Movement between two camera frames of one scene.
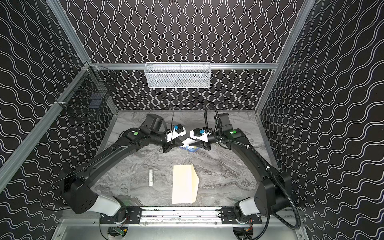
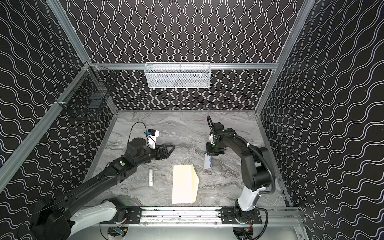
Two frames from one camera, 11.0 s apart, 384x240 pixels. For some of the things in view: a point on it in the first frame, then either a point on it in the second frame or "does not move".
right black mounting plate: x=228 y=216 does not move
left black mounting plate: x=125 y=215 does not move
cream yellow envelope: x=185 y=182 does not move
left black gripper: x=168 y=145 to x=159 y=152
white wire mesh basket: x=178 y=75 does not move
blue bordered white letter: x=186 y=146 to x=208 y=161
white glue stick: x=151 y=178 does not move
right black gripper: x=205 y=143 to x=212 y=149
